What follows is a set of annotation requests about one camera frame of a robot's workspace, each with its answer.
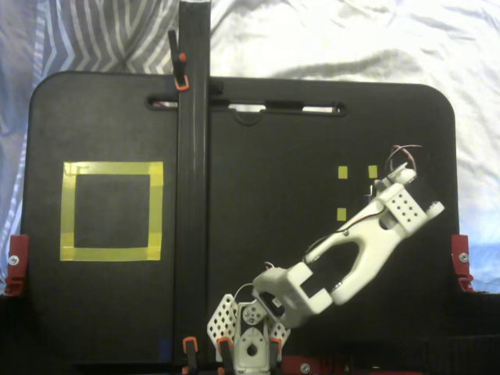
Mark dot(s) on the red corner bracket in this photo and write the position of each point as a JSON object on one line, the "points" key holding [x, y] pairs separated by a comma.
{"points": [[17, 250], [460, 246]]}

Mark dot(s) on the white crumpled bedsheet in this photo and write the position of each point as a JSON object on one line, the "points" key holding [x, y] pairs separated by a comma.
{"points": [[351, 39]]}

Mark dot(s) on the orange black spring clamp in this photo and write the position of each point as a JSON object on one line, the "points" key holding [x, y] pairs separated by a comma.
{"points": [[190, 345], [177, 70], [223, 345], [275, 345]]}

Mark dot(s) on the grey striped blanket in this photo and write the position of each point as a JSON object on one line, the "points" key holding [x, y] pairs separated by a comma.
{"points": [[97, 35]]}

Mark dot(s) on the yellow tape square outline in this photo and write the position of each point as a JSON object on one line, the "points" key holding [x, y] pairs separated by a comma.
{"points": [[111, 168]]}

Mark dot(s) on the small yellow tape marker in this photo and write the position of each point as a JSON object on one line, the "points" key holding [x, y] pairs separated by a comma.
{"points": [[343, 172], [373, 172], [341, 214]]}

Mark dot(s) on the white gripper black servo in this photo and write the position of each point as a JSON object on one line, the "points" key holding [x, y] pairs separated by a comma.
{"points": [[402, 173]]}

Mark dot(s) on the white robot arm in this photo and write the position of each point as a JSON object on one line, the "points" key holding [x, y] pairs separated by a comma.
{"points": [[289, 283]]}

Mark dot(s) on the blue white charger block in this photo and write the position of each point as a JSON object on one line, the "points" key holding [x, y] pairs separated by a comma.
{"points": [[370, 192]]}

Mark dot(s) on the black corrugated backdrop sheet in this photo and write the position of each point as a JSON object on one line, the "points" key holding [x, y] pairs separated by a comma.
{"points": [[468, 332]]}

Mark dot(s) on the red post foot bracket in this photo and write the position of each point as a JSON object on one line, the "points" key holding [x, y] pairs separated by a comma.
{"points": [[297, 365]]}

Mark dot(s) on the black flat beam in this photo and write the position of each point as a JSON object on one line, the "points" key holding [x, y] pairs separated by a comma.
{"points": [[187, 242]]}

